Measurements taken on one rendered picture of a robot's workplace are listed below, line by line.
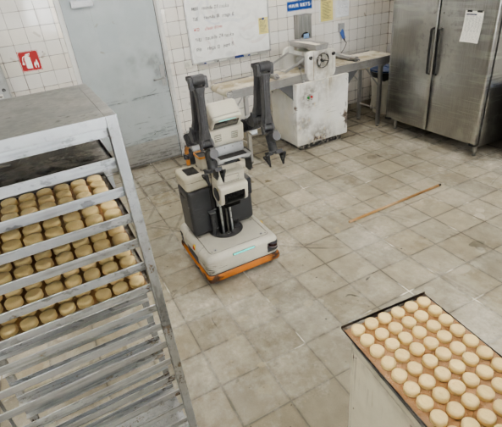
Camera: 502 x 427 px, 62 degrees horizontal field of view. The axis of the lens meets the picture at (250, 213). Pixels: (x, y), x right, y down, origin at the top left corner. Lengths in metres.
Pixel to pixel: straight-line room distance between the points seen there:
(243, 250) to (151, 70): 2.96
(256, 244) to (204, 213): 0.48
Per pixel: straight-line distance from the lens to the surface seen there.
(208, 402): 2.63
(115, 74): 5.38
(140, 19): 5.40
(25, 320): 1.50
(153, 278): 1.39
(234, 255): 3.20
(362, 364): 1.72
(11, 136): 1.15
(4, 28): 5.21
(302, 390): 2.62
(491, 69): 5.14
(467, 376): 1.60
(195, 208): 3.27
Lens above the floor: 2.11
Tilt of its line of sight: 30 degrees down
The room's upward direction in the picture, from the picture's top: 6 degrees counter-clockwise
